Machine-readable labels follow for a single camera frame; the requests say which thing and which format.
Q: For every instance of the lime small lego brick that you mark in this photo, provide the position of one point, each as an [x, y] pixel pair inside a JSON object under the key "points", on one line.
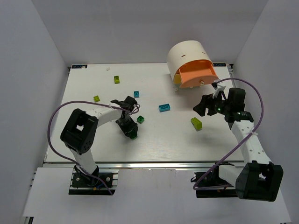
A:
{"points": [[96, 99]]}

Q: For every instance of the small dark green lego brick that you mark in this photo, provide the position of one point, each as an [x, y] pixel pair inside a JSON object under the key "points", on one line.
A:
{"points": [[140, 119]]}

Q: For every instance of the white cylindrical drawer cabinet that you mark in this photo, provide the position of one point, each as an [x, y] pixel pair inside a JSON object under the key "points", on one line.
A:
{"points": [[185, 52]]}

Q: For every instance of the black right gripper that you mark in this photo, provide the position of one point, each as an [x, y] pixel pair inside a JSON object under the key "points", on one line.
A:
{"points": [[209, 105]]}

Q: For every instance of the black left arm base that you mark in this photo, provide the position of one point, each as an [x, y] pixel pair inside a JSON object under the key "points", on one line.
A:
{"points": [[82, 184]]}

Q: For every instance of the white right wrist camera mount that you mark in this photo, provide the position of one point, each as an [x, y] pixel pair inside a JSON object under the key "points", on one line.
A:
{"points": [[218, 87]]}

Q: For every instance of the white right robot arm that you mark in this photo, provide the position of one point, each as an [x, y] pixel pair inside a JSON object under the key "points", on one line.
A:
{"points": [[260, 178]]}

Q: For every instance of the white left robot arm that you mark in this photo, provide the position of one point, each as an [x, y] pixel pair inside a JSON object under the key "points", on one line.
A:
{"points": [[79, 132]]}

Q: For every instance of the yellow drawer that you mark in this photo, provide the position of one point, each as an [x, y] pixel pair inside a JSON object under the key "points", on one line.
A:
{"points": [[177, 78]]}

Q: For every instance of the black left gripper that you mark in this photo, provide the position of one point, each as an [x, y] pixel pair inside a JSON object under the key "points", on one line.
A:
{"points": [[127, 127]]}

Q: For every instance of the orange drawer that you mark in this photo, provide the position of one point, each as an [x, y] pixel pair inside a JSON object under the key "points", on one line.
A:
{"points": [[195, 71]]}

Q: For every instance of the lime square lego brick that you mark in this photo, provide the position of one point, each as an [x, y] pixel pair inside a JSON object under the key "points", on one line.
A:
{"points": [[116, 80]]}

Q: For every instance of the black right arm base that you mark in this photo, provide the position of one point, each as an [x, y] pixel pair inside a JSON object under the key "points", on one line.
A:
{"points": [[215, 190]]}

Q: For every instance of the long teal lego brick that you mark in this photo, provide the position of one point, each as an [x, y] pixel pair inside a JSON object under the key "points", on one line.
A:
{"points": [[164, 107]]}

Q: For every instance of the long lime lego brick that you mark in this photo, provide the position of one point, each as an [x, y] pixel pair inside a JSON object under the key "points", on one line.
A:
{"points": [[197, 124]]}

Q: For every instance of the small teal lego brick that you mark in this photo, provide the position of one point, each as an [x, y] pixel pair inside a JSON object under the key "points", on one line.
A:
{"points": [[136, 94]]}

